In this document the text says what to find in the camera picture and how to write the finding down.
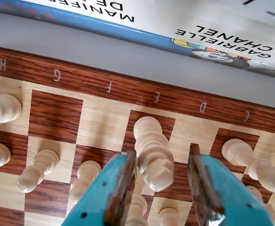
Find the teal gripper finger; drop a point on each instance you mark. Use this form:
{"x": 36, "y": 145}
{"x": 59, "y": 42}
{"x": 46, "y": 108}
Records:
{"x": 227, "y": 197}
{"x": 97, "y": 197}

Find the light wooden king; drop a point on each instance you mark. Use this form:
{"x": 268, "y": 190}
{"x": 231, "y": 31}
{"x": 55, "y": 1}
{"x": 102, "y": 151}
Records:
{"x": 151, "y": 146}

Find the light wooden rook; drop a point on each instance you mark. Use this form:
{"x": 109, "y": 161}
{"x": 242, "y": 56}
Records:
{"x": 3, "y": 108}

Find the wooden chessboard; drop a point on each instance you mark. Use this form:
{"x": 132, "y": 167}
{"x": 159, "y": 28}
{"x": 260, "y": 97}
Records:
{"x": 57, "y": 113}

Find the blue Dodo book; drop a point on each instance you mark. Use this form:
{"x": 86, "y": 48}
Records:
{"x": 128, "y": 35}

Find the white Manifeste de Mode book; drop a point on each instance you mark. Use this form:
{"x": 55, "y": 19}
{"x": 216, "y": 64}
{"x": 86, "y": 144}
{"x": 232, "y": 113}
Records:
{"x": 151, "y": 14}

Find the white art history book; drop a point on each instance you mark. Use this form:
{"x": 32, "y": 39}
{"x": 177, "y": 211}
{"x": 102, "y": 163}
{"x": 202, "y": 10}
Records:
{"x": 264, "y": 7}

